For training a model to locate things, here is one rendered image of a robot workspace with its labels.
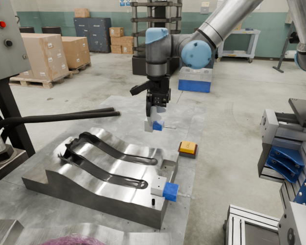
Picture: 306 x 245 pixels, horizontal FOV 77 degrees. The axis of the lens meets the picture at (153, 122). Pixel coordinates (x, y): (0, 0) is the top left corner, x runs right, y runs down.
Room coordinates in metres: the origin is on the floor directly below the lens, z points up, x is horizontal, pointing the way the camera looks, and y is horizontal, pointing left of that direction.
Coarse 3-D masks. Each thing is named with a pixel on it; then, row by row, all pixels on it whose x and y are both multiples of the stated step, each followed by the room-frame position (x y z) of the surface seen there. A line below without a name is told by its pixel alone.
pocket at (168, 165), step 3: (165, 159) 0.53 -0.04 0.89; (162, 162) 0.52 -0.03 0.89; (165, 162) 0.53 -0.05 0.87; (168, 162) 0.53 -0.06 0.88; (171, 162) 0.53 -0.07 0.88; (174, 162) 0.52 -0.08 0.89; (162, 165) 0.52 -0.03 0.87; (165, 165) 0.53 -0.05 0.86; (168, 165) 0.53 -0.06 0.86; (171, 165) 0.53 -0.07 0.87; (174, 165) 0.52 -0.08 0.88; (162, 168) 0.52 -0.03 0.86; (165, 168) 0.52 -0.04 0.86; (168, 168) 0.52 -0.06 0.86; (171, 168) 0.52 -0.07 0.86; (174, 168) 0.50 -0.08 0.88
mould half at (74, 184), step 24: (120, 144) 0.62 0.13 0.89; (48, 168) 0.44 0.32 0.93; (72, 168) 0.45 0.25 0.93; (120, 168) 0.50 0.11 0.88; (144, 168) 0.49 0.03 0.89; (48, 192) 0.45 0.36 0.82; (72, 192) 0.42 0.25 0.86; (96, 192) 0.39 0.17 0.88; (120, 192) 0.39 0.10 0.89; (144, 192) 0.39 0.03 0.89; (120, 216) 0.37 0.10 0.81; (144, 216) 0.34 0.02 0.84
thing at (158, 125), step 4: (144, 120) 0.70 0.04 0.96; (160, 120) 0.72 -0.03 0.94; (144, 124) 0.70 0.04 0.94; (148, 124) 0.69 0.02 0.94; (152, 124) 0.69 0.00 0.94; (156, 124) 0.69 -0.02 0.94; (160, 124) 0.69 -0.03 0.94; (144, 128) 0.70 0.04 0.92; (148, 128) 0.69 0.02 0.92; (152, 128) 0.69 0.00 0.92; (156, 128) 0.69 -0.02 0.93; (160, 128) 0.68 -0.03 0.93; (172, 128) 0.68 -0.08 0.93; (152, 132) 0.69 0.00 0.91
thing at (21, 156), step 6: (18, 150) 0.72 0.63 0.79; (24, 150) 0.72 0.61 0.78; (18, 156) 0.68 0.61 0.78; (24, 156) 0.70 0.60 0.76; (6, 162) 0.63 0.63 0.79; (12, 162) 0.65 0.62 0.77; (18, 162) 0.67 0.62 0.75; (0, 168) 0.60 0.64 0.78; (6, 168) 0.62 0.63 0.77; (12, 168) 0.64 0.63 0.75; (0, 174) 0.59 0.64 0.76; (6, 174) 0.61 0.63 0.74
